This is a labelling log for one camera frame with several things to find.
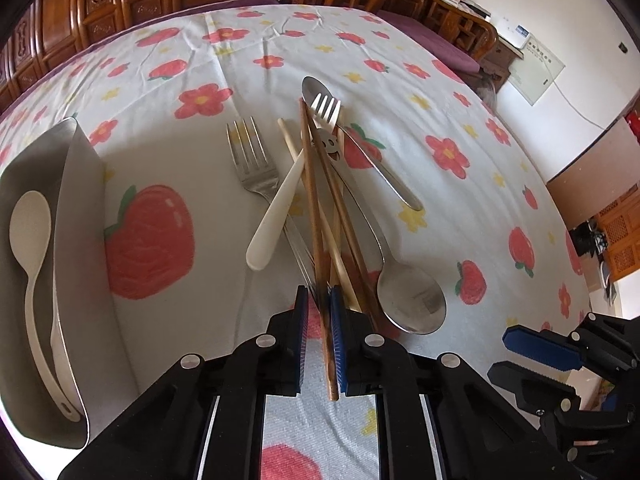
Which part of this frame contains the wooden armchair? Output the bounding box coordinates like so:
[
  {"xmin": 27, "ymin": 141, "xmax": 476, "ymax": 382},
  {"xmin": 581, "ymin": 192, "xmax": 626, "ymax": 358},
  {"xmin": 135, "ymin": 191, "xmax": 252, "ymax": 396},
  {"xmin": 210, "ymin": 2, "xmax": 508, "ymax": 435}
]
[{"xmin": 425, "ymin": 0, "xmax": 501, "ymax": 63}]

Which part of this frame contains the white box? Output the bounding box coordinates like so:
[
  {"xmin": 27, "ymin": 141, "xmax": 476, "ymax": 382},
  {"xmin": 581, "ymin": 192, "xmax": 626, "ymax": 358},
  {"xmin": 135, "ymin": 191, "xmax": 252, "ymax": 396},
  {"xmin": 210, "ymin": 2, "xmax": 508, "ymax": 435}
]
[{"xmin": 495, "ymin": 15, "xmax": 531, "ymax": 51}]

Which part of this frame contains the brown wooden chopstick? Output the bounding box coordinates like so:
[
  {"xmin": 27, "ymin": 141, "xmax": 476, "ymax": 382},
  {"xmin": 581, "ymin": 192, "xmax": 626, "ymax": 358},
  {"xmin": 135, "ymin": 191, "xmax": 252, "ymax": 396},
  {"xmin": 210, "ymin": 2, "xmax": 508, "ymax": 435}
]
[
  {"xmin": 298, "ymin": 97, "xmax": 341, "ymax": 402},
  {"xmin": 305, "ymin": 110, "xmax": 386, "ymax": 326}
]

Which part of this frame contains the floral printed tablecloth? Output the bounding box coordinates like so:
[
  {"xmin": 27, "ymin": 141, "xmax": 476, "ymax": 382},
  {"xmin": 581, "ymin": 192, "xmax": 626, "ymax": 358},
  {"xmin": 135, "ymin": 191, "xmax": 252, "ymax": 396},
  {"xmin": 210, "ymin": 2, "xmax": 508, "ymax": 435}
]
[{"xmin": 0, "ymin": 4, "xmax": 601, "ymax": 480}]

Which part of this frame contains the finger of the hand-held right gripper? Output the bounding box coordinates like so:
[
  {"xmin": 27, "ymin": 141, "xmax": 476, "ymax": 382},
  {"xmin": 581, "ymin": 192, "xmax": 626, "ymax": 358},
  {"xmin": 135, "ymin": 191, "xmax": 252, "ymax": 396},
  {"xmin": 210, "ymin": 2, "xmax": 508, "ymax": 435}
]
[
  {"xmin": 502, "ymin": 325, "xmax": 583, "ymax": 373},
  {"xmin": 487, "ymin": 360, "xmax": 581, "ymax": 413}
]

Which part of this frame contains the purple cloth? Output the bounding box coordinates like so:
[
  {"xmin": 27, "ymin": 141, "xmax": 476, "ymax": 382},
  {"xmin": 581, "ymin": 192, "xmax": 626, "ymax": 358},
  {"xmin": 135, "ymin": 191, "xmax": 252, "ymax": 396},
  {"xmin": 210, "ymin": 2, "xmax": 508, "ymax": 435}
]
[{"xmin": 0, "ymin": 0, "xmax": 481, "ymax": 116}]

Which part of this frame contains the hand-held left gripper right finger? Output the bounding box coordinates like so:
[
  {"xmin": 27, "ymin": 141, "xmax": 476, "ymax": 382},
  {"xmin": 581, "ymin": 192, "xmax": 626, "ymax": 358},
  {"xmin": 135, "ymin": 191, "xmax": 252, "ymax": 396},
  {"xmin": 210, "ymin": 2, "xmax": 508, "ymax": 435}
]
[{"xmin": 327, "ymin": 285, "xmax": 591, "ymax": 480}]

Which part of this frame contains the smiley-handled metal spoon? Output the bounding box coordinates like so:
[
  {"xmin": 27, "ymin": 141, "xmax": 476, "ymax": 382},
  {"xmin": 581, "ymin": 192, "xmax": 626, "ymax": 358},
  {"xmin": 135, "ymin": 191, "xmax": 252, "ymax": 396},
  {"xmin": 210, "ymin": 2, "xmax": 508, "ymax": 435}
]
[{"xmin": 311, "ymin": 127, "xmax": 447, "ymax": 335}]

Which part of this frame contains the light wooden chopstick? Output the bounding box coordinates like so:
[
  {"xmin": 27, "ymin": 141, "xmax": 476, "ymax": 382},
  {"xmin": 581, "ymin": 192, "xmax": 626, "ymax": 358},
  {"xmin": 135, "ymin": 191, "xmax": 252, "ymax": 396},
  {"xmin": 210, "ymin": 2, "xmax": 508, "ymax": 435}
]
[{"xmin": 277, "ymin": 118, "xmax": 362, "ymax": 312}]

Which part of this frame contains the white panel board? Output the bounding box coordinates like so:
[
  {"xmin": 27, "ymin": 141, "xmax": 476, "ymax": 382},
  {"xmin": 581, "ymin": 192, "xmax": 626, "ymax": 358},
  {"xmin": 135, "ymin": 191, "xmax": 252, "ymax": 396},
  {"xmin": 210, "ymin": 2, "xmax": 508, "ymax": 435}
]
[{"xmin": 507, "ymin": 35, "xmax": 566, "ymax": 106}]

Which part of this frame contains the white cable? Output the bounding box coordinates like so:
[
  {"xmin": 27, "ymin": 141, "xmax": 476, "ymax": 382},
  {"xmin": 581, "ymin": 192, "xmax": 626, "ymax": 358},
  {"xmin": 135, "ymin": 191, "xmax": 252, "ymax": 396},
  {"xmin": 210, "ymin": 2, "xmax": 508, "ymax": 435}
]
[{"xmin": 552, "ymin": 80, "xmax": 608, "ymax": 131}]

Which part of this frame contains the wooden lattice cabinet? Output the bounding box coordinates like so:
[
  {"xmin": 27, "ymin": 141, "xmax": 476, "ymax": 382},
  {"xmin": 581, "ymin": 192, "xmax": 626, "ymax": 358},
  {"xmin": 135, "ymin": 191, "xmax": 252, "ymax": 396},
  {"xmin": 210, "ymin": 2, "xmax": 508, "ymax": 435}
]
[{"xmin": 592, "ymin": 195, "xmax": 640, "ymax": 286}]

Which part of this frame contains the large metal fork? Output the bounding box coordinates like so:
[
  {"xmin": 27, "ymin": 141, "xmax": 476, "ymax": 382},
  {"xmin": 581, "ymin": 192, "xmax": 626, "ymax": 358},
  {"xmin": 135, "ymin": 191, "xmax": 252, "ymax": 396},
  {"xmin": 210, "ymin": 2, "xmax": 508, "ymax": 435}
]
[{"xmin": 226, "ymin": 116, "xmax": 321, "ymax": 301}]

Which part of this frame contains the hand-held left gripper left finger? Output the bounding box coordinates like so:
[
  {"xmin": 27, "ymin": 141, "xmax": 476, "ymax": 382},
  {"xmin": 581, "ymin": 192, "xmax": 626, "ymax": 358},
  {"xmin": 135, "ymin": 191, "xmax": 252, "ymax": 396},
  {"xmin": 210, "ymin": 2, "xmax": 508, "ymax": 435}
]
[{"xmin": 57, "ymin": 285, "xmax": 313, "ymax": 480}]

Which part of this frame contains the white-handled metal fork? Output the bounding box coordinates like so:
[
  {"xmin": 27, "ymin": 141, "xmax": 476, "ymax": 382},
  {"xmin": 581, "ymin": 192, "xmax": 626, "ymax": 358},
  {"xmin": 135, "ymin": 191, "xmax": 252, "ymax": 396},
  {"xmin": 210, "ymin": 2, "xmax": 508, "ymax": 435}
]
[{"xmin": 245, "ymin": 94, "xmax": 343, "ymax": 272}]

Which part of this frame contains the cardboard sheet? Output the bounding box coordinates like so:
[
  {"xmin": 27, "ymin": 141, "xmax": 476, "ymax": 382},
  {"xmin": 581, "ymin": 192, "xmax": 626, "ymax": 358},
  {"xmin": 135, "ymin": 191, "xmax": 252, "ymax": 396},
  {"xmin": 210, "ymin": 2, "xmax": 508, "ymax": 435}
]
[{"xmin": 545, "ymin": 117, "xmax": 640, "ymax": 223}]

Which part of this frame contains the grey utensil box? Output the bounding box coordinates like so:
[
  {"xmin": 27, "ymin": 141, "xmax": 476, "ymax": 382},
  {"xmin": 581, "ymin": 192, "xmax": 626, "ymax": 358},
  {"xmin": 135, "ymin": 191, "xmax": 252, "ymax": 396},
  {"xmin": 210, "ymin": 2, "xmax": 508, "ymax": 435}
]
[{"xmin": 0, "ymin": 116, "xmax": 141, "ymax": 450}]

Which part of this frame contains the white plastic spoon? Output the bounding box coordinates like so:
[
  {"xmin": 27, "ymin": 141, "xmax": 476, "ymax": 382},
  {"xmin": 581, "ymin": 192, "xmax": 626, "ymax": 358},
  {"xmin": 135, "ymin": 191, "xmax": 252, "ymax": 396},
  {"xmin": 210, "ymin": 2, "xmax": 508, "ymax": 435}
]
[{"xmin": 9, "ymin": 190, "xmax": 83, "ymax": 423}]

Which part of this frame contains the plain metal spoon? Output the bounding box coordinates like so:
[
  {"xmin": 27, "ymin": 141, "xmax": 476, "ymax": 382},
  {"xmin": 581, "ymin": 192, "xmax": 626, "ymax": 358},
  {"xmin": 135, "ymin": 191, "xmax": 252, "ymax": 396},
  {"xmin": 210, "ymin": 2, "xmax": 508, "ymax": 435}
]
[{"xmin": 301, "ymin": 76, "xmax": 425, "ymax": 212}]

